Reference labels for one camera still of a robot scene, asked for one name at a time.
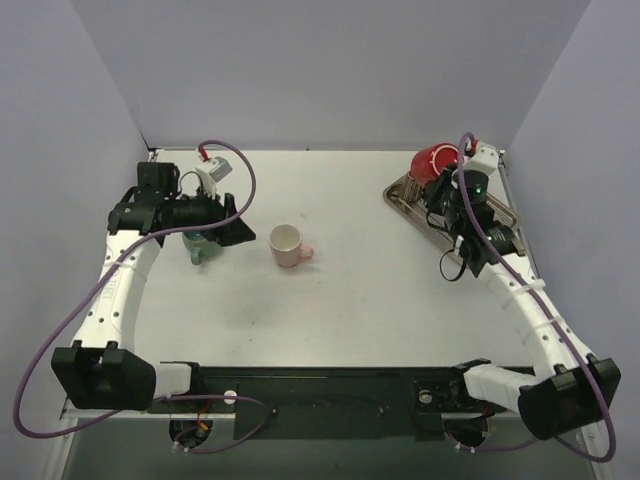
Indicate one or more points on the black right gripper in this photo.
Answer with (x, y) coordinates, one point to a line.
(439, 181)

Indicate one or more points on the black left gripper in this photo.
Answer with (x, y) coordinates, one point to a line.
(228, 218)

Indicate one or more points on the red mug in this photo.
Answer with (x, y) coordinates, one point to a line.
(428, 164)

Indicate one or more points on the green ceramic mug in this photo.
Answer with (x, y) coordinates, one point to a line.
(199, 248)

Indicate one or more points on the pink ceramic mug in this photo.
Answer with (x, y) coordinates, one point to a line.
(287, 247)

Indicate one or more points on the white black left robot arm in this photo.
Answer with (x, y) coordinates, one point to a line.
(100, 370)

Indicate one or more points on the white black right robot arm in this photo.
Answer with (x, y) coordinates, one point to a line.
(569, 387)

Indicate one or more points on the metal serving tray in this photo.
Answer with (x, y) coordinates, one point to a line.
(416, 214)

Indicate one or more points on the brown patterned cup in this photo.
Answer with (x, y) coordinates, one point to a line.
(411, 190)

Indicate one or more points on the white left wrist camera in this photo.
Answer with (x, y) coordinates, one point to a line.
(211, 172)

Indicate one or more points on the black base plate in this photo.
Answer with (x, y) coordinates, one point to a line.
(333, 403)

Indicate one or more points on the aluminium rail frame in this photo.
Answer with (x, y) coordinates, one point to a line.
(100, 369)

